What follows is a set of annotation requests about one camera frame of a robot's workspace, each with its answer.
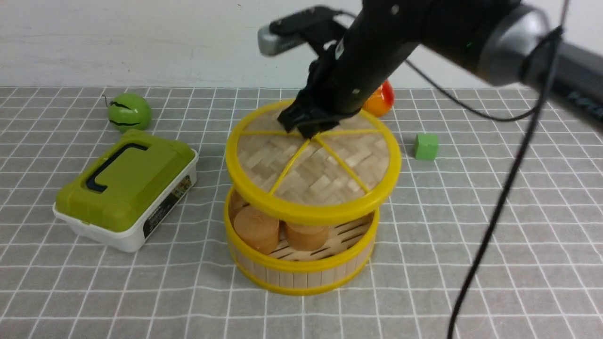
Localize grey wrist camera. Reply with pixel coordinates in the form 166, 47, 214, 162
258, 6, 347, 57

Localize yellow woven steamer lid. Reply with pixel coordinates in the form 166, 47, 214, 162
225, 99, 402, 226

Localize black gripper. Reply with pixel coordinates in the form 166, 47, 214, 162
277, 42, 373, 139

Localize green toy apple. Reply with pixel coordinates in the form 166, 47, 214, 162
103, 92, 152, 132

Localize green lidded white box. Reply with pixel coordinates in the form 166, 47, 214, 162
52, 129, 198, 253

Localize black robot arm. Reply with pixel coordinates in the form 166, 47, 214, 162
258, 0, 553, 137

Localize brown round bun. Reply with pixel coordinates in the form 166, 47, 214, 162
228, 189, 249, 224
285, 222, 330, 251
233, 205, 280, 255

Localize orange yellow toy pear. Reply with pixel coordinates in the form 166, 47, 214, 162
362, 80, 395, 118

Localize green foam cube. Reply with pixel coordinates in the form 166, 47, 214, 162
414, 133, 439, 161

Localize black cable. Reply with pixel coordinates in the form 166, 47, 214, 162
405, 0, 570, 339

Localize yellow bamboo steamer basket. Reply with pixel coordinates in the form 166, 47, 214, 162
224, 189, 380, 296

